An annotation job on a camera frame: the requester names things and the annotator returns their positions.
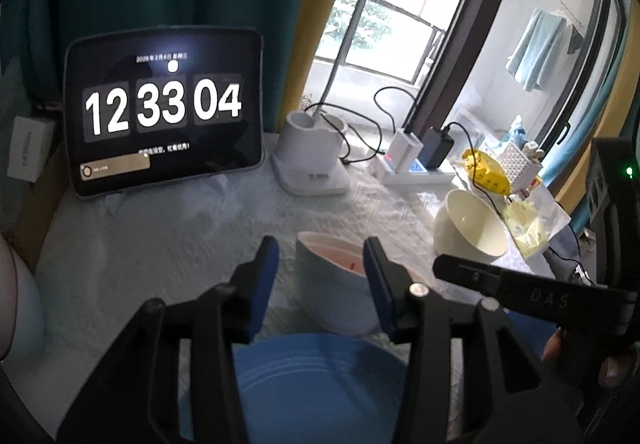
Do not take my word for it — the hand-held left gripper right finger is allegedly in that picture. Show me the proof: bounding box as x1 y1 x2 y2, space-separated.
363 237 583 444

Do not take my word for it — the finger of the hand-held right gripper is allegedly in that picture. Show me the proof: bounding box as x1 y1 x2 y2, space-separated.
432 253 632 329

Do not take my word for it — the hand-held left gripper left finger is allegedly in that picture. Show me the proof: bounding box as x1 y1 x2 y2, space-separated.
57 235 280 444

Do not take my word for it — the pink seed-print bowl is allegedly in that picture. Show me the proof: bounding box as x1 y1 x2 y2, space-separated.
295 231 388 336

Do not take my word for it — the cream bowl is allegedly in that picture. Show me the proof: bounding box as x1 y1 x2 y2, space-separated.
433 189 511 265

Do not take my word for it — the blue plate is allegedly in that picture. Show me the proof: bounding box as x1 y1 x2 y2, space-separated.
180 333 416 444

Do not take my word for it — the person's right hand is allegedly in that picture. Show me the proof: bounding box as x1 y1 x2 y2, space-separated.
542 327 639 392

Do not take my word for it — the grey cloth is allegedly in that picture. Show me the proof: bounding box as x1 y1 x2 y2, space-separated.
542 229 597 286

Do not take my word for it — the yellow tissue pack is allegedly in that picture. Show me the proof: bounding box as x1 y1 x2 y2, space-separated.
502 184 571 260

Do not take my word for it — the white textured tablecloth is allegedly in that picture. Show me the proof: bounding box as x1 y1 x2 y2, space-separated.
0 131 566 444

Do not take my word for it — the white plastic basket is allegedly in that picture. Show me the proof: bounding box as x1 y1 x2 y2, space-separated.
497 141 544 190

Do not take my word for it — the white power strip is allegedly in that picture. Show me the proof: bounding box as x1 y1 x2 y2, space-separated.
372 154 458 185

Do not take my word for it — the white desk lamp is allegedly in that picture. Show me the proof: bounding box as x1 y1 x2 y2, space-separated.
272 0 451 196

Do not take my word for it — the yellow toy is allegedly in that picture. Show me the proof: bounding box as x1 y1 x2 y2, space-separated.
460 149 512 197

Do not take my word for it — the blue plastic bag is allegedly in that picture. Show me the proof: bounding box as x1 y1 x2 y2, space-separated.
505 117 526 145

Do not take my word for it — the white charger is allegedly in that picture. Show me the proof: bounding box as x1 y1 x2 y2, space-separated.
387 128 424 172

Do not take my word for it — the black charger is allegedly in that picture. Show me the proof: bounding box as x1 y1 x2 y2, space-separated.
419 127 456 169

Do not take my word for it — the black tablet with clock display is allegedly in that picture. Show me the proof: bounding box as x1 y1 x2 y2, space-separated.
64 26 265 197

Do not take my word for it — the dark grey hanging garment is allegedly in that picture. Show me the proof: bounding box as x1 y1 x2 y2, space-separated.
567 23 587 56

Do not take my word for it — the light blue hanging towel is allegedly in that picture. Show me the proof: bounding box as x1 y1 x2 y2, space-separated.
506 8 574 92

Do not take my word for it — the balcony railing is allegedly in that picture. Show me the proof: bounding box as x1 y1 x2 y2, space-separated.
315 0 447 86

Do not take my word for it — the pink and blue cup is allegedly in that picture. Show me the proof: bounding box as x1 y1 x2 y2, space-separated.
0 234 44 363

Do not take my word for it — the yellow curtain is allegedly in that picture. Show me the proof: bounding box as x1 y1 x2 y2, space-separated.
295 0 367 135

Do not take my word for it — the small white box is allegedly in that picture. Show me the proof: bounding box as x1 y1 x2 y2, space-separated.
7 115 56 183

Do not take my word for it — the thin black cable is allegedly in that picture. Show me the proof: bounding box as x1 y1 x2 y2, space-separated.
545 233 597 286

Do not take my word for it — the black lamp cable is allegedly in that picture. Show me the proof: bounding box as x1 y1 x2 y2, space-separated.
340 121 388 166

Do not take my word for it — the black charger cable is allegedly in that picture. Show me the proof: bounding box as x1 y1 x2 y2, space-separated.
446 121 487 161
373 87 419 160

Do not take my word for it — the dark sliding door frame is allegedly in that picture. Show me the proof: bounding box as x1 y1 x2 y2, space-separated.
400 0 527 136

